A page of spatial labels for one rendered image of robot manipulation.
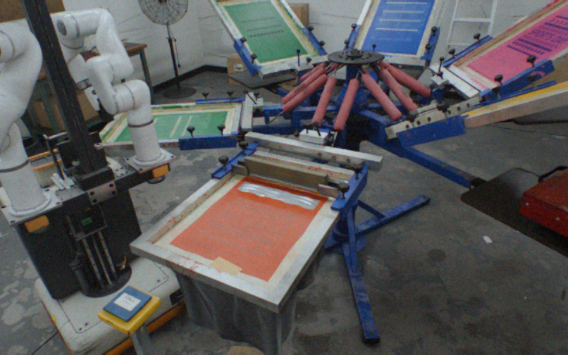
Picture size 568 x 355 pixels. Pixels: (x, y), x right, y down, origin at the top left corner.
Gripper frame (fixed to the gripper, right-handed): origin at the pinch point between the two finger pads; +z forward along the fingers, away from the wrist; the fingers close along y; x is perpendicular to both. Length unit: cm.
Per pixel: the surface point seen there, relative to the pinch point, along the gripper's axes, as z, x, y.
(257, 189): 48, -31, -45
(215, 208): 45, -11, -44
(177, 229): 42, 7, -46
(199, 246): 47, 5, -60
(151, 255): 40, 20, -57
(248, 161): 38, -35, -38
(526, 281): 185, -152, -84
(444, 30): 87, -421, 109
